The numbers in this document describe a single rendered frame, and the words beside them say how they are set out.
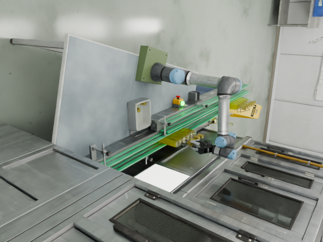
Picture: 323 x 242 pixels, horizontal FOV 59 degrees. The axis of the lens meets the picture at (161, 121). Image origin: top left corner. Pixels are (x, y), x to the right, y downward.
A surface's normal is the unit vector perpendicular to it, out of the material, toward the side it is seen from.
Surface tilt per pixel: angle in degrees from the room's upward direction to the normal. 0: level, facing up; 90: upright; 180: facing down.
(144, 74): 4
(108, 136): 0
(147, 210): 90
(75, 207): 90
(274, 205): 90
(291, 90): 90
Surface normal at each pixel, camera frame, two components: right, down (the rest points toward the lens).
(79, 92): 0.80, 0.20
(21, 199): -0.01, -0.94
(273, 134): -0.60, 0.27
